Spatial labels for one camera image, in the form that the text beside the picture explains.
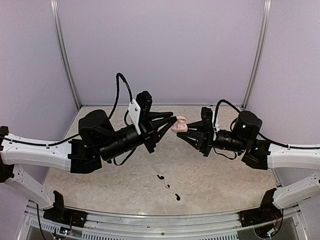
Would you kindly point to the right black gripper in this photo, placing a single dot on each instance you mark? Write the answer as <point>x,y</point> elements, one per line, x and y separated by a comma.
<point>204,141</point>

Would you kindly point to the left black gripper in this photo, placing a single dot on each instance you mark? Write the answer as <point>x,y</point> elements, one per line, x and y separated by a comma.
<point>150,128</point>

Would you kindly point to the pink earbud charging case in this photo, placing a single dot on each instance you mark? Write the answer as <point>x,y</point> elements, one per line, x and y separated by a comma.
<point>180,126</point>

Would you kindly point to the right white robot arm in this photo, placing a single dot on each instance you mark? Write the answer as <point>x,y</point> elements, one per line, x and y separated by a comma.
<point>258,154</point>

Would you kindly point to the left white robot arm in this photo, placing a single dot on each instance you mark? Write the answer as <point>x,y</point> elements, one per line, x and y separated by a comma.
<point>83,153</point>

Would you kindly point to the black earbud lower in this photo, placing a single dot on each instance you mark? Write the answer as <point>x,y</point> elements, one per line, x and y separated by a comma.
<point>178,198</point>

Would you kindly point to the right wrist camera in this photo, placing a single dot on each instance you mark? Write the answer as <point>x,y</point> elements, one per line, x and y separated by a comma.
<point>207,117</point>

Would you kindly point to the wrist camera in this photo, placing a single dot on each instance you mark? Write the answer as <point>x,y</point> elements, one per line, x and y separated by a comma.
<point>139,108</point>
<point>207,117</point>

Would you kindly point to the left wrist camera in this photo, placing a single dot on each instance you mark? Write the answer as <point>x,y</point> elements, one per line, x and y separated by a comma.
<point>139,108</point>

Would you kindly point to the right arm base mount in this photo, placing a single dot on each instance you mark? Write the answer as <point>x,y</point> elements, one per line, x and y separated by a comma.
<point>258,216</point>

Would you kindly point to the right aluminium corner post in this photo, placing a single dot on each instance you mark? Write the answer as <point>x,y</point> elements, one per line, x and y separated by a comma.
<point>258,53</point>

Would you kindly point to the aluminium corner post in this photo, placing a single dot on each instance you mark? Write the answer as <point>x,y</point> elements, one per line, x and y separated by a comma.
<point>258,53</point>
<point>54,5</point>

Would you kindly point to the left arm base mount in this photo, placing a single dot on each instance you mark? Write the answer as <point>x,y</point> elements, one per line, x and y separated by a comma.
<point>66,216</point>

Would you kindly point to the left aluminium corner post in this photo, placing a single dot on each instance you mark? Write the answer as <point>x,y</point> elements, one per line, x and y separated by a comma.
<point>54,5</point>

